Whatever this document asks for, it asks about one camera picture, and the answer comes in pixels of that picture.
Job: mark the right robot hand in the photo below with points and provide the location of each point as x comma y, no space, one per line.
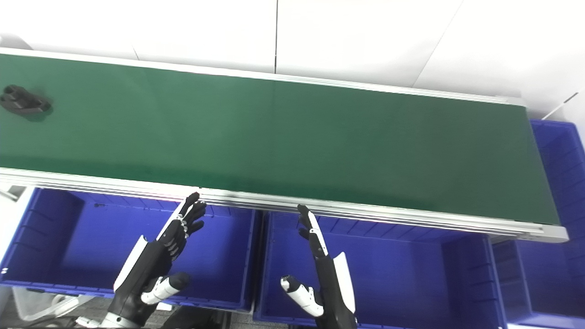
336,283

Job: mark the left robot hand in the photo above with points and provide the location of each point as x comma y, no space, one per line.
151,265

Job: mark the black flange part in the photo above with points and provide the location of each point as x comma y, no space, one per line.
25,101

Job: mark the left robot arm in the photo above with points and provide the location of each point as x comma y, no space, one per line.
114,322

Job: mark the blue plastic bin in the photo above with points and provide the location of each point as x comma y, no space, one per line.
397,274
557,274
77,246

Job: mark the green conveyor belt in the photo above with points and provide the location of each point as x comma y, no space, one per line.
292,141
365,214

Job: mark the aluminium conveyor leg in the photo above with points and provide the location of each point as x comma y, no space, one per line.
10,192

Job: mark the thin grey rod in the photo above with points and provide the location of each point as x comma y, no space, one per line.
561,105

